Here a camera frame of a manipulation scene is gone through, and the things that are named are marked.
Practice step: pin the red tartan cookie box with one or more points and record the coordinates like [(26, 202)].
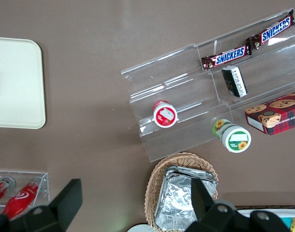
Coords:
[(278, 116)]

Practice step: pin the stack of foil trays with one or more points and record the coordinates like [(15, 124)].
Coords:
[(176, 193)]

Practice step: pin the red-lidded strawberry cup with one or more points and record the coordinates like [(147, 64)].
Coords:
[(165, 116)]

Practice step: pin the Snickers chocolate bar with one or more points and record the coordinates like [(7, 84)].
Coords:
[(275, 26), (229, 56)]

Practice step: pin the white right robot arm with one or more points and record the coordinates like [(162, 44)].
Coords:
[(140, 229)]

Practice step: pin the cream rectangular serving tray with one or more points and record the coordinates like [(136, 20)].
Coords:
[(17, 82)]

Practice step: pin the small black white-ended box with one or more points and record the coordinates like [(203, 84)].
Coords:
[(232, 82)]

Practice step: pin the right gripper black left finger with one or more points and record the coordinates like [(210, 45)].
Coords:
[(63, 207)]

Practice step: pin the green sunflower-print cup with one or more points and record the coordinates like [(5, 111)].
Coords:
[(235, 140)]

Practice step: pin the clear acrylic bottle rack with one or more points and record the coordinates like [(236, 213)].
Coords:
[(21, 174)]

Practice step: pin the oval light wicker basket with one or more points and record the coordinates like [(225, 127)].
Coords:
[(157, 174)]

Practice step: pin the teal snack packet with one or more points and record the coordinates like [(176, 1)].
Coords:
[(286, 223)]

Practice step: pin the clear acrylic stepped shelf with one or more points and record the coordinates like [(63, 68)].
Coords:
[(181, 62)]

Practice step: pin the white dark-rimmed snack tray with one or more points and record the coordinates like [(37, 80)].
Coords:
[(292, 213)]

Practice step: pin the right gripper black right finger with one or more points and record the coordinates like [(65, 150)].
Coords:
[(205, 210)]

